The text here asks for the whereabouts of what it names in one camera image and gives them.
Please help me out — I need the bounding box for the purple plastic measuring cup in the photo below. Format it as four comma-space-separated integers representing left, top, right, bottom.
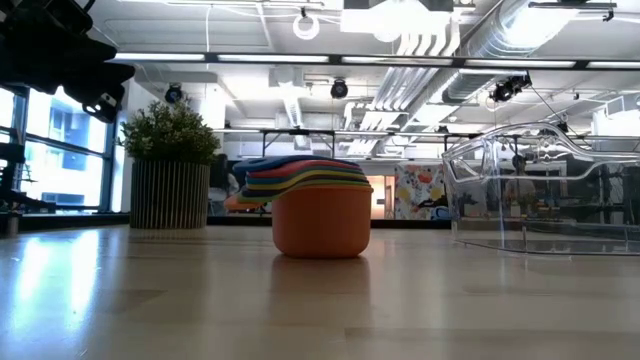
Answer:
239, 174, 372, 199

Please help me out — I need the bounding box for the white ring lamp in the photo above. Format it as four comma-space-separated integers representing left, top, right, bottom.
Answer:
292, 13, 321, 41

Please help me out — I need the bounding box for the person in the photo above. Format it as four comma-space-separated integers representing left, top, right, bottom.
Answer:
503, 153, 537, 214
209, 153, 241, 216

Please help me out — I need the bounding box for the teal plastic measuring cup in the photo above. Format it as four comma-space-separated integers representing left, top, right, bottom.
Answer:
244, 167, 368, 187

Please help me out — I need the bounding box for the potted plant in striped pot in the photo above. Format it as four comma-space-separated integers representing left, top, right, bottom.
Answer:
120, 96, 222, 232

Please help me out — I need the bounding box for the black ceiling spotlight cluster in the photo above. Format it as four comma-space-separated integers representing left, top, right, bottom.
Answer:
488, 74, 533, 104

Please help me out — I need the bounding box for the black table frame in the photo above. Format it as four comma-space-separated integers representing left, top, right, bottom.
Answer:
0, 212, 640, 236

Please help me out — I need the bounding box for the orange plastic measuring cup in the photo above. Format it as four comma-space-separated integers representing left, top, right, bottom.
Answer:
223, 183, 375, 260

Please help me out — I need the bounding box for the large window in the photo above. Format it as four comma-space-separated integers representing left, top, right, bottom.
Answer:
0, 69, 121, 211

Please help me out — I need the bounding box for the clear plastic basket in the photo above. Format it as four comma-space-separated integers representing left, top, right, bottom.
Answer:
441, 122, 640, 258

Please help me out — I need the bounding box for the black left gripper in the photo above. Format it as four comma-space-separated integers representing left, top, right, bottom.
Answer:
0, 0, 136, 124

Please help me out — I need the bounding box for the blue plastic measuring cup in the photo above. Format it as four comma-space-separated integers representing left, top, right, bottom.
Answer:
232, 155, 352, 177

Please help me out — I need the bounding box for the floral patterned cloth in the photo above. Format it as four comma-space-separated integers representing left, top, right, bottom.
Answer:
393, 163, 451, 221

